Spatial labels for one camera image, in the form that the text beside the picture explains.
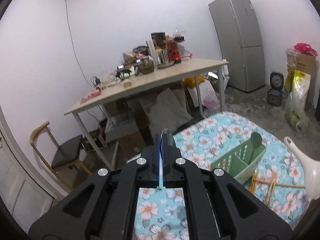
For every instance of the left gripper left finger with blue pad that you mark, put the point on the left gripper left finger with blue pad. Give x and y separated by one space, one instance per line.
157 155

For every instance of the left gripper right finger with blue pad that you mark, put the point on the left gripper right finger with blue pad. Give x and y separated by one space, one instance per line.
166 159

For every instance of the white ceramic soup spoon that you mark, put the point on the white ceramic soup spoon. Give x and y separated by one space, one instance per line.
310 166

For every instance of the metal spoon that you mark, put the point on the metal spoon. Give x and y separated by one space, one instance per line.
172 144

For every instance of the grey sack under desk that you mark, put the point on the grey sack under desk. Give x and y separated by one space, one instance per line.
167 109

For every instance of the wooden desk white legs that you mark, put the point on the wooden desk white legs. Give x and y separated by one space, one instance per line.
159 77

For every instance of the green perforated utensil holder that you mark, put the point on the green perforated utensil holder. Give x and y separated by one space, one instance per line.
240 162

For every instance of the clutter pile on desk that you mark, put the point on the clutter pile on desk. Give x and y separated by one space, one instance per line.
162 51

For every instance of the wooden chair black seat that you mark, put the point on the wooden chair black seat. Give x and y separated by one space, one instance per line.
67 154

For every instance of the black rice cooker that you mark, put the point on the black rice cooker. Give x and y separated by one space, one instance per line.
274 95

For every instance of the grey refrigerator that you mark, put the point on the grey refrigerator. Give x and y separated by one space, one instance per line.
240 42

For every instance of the yellow green bag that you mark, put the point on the yellow green bag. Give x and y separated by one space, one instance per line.
295 104

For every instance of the white panel door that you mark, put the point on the white panel door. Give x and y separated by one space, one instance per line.
25 200

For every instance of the cardboard box with bags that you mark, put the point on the cardboard box with bags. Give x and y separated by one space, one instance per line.
301 57

